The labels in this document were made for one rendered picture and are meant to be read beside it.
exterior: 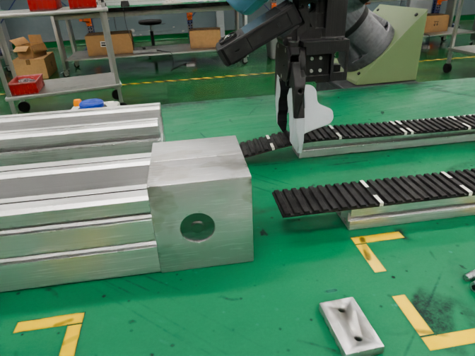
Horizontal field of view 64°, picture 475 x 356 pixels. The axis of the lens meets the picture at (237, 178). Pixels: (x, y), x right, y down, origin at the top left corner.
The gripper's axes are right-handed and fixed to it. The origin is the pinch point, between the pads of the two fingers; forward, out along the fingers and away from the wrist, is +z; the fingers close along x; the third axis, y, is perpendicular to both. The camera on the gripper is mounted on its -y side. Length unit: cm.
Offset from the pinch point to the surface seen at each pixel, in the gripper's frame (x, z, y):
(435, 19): 479, 43, 341
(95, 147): -4.2, -2.7, -26.5
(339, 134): -1.9, -0.2, 7.6
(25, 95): 270, 55, -142
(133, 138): -3.1, -2.9, -21.7
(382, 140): -0.6, 2.0, 15.3
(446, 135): -0.6, 2.2, 26.0
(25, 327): -27.6, 3.3, -29.3
